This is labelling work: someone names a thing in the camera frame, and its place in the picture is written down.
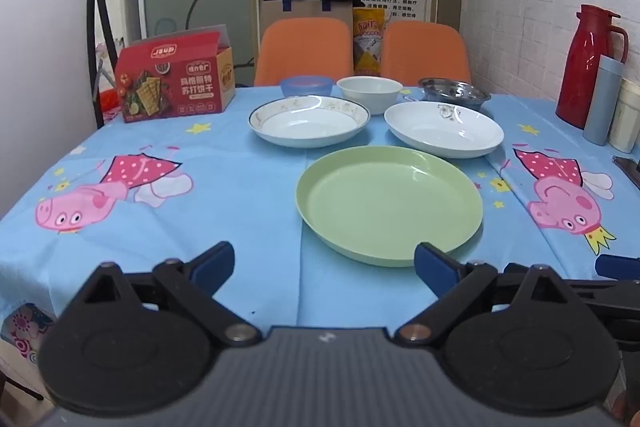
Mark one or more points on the floral patterned stool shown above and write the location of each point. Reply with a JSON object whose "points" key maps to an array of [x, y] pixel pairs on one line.
{"points": [[22, 332]]}

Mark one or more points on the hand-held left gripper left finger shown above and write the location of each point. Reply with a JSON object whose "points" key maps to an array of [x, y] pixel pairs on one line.
{"points": [[212, 264]]}

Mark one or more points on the yellow packet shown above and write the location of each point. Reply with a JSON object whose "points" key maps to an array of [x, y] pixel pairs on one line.
{"points": [[369, 42]]}

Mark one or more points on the red cracker box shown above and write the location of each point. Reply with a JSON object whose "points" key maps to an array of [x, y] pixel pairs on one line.
{"points": [[175, 82]]}

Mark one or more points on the white plate with patterned rim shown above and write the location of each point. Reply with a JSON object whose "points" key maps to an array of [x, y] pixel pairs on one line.
{"points": [[307, 124]]}

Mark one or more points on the red plastic bag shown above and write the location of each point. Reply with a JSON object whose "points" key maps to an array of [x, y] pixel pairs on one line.
{"points": [[107, 103]]}

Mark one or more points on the white bowl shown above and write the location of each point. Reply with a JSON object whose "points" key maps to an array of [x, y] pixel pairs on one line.
{"points": [[369, 94]]}

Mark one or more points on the white plate with cartoon print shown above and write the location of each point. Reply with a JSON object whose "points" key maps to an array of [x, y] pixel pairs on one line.
{"points": [[445, 132]]}

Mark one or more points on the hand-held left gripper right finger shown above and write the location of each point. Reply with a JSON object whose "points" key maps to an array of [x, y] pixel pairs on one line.
{"points": [[436, 268]]}

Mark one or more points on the dark phone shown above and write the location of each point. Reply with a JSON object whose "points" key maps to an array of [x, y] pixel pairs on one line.
{"points": [[629, 168]]}

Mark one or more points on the blue cartoon tablecloth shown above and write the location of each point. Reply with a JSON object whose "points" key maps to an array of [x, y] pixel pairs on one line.
{"points": [[225, 187]]}

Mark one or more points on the blue translucent bowl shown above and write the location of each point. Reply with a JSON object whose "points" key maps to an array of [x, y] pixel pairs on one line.
{"points": [[306, 86]]}

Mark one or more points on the grey-blue tumbler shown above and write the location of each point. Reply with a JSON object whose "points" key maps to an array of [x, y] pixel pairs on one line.
{"points": [[602, 102]]}

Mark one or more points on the stainless steel bowl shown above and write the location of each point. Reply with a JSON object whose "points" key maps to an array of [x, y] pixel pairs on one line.
{"points": [[452, 93]]}

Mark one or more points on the cream cup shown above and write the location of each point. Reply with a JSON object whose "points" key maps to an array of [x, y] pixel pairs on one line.
{"points": [[626, 119]]}

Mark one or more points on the brown cardboard box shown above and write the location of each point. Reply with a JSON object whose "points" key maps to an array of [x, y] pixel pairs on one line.
{"points": [[310, 11]]}

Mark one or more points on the red thermos jug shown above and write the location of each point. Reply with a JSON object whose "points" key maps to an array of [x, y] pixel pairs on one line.
{"points": [[585, 67]]}

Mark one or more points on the green plate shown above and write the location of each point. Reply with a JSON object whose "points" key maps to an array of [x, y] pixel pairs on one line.
{"points": [[390, 202]]}

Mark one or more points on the orange chair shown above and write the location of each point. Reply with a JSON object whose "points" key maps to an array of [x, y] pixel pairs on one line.
{"points": [[305, 52], [425, 54]]}

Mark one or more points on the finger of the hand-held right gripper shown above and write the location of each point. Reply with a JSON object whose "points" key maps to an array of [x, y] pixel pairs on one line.
{"points": [[617, 266], [622, 324]]}

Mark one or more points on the black metal stand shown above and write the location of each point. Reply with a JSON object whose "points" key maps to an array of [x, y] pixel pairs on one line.
{"points": [[97, 7]]}

